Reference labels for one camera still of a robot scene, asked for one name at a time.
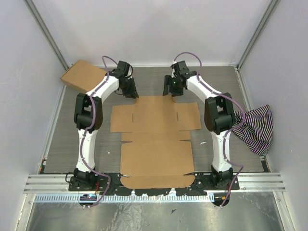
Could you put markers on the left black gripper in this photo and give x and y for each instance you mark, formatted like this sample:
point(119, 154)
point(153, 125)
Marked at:
point(133, 93)

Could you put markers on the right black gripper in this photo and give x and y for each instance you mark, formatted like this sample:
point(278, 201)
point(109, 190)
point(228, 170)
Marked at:
point(168, 82)

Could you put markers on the brown cardboard box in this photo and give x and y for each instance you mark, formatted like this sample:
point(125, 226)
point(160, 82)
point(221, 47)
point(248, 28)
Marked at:
point(83, 76)
point(155, 132)

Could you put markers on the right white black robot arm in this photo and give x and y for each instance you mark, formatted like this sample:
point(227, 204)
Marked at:
point(218, 118)

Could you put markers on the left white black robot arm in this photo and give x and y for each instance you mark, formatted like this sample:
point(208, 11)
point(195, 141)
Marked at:
point(88, 117)

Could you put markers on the folded brown cardboard box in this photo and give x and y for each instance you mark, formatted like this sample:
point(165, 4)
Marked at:
point(83, 76)

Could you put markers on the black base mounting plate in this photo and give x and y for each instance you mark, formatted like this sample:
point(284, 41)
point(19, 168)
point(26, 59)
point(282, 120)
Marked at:
point(192, 184)

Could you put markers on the striped purple white cloth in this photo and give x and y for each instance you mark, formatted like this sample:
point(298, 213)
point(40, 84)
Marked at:
point(257, 130)

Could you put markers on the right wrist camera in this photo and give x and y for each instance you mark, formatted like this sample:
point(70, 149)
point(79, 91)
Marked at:
point(179, 68)

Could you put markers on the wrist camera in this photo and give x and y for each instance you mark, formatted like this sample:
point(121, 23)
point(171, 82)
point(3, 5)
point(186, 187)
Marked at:
point(125, 68)
point(179, 68)

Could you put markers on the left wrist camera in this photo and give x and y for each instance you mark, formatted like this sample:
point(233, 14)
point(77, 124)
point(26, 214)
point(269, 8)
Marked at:
point(125, 68)

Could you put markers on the slotted white cable duct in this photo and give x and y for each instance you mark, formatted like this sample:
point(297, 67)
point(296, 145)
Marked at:
point(92, 198)

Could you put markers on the right aluminium corner post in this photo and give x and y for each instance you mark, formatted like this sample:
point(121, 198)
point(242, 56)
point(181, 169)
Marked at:
point(259, 29)

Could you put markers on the aluminium corner post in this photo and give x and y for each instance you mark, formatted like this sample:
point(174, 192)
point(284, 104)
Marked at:
point(259, 29)
point(46, 32)

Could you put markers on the left aluminium corner post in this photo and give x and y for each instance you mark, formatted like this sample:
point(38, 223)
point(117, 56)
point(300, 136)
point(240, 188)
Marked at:
point(46, 32)

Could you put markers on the aluminium front rail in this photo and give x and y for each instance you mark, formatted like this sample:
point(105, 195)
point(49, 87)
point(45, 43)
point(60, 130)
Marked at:
point(246, 182)

